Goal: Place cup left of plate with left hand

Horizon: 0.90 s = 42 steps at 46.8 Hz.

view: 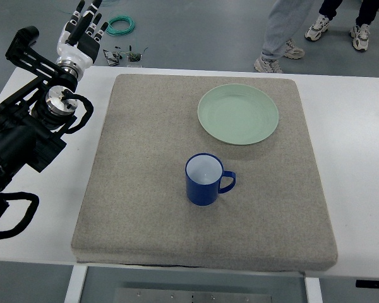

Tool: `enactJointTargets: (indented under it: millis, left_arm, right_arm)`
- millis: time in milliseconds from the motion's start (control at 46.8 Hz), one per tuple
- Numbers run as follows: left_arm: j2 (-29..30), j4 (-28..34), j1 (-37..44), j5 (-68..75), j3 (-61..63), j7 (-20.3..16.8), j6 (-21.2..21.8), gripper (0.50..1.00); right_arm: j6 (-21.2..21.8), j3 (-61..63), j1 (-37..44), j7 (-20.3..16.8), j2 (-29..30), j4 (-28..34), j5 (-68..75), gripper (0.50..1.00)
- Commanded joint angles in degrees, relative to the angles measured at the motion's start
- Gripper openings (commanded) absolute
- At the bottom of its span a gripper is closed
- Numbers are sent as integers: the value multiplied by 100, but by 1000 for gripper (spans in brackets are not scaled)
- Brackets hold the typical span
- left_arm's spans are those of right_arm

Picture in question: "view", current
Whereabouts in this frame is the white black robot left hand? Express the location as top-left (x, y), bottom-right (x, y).
top-left (56, 0), bottom-right (108, 70)

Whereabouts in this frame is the blue enamel mug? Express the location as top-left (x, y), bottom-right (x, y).
top-left (184, 153), bottom-right (236, 206)

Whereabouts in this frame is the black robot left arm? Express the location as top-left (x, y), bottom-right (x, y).
top-left (0, 26), bottom-right (93, 240)

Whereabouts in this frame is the light green plate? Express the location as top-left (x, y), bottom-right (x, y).
top-left (197, 83), bottom-right (279, 145)

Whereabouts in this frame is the small electronics parts pile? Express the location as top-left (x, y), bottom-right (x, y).
top-left (102, 46), bottom-right (148, 68)

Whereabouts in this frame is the grey felt cushion mat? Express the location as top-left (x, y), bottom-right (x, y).
top-left (71, 74), bottom-right (338, 271)

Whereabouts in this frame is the person in grey pants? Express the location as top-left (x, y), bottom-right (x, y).
top-left (254, 0), bottom-right (313, 73)

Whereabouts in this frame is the person in dark pants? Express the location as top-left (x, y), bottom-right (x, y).
top-left (304, 0), bottom-right (379, 52)

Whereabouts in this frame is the green coiled cable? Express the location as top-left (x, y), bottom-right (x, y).
top-left (105, 16), bottom-right (136, 37)

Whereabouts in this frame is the metal base plate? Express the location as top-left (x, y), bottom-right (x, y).
top-left (113, 288), bottom-right (272, 303)

